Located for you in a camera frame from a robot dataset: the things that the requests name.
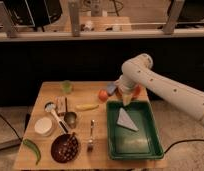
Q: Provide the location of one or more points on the orange bowl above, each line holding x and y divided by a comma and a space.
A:
135, 95

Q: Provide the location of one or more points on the white round container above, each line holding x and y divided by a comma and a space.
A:
43, 126

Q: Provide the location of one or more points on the wooden block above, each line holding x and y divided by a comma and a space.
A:
61, 105

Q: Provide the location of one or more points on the green plastic tray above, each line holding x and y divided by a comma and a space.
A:
132, 132

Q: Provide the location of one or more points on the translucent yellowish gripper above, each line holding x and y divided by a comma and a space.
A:
127, 98

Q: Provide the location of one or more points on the red orange apple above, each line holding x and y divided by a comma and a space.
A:
103, 95

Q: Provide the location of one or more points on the dark brown bowl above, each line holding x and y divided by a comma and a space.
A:
65, 148

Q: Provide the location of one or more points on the green translucent cup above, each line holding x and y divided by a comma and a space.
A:
67, 86

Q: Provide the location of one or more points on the grey folded cloth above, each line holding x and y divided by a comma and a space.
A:
124, 120

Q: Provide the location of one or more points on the metal fork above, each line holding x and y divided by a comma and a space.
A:
91, 142

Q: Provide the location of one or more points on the green chili pepper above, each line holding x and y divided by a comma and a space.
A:
32, 146

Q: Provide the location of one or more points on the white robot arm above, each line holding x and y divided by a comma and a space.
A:
137, 70

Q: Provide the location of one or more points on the blue sponge block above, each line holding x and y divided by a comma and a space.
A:
111, 87

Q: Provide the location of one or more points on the yellow banana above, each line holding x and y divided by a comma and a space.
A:
85, 107

